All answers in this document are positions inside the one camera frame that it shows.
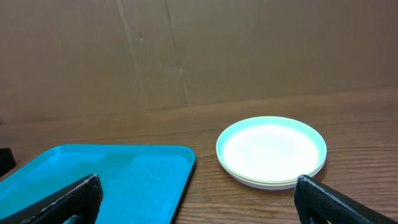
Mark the black and red tray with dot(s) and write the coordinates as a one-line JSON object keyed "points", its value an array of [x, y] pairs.
{"points": [[7, 161]]}

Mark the light blue plastic plate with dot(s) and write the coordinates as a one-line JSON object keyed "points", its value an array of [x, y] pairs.
{"points": [[270, 138]]}

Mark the yellow-green plastic plate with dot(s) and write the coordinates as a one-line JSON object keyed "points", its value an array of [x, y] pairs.
{"points": [[271, 182]]}

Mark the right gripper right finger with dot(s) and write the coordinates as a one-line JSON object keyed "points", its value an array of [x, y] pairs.
{"points": [[317, 203]]}

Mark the teal plastic serving tray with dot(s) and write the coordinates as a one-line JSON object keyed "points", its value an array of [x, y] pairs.
{"points": [[141, 183]]}

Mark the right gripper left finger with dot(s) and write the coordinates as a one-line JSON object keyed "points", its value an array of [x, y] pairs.
{"points": [[78, 202]]}

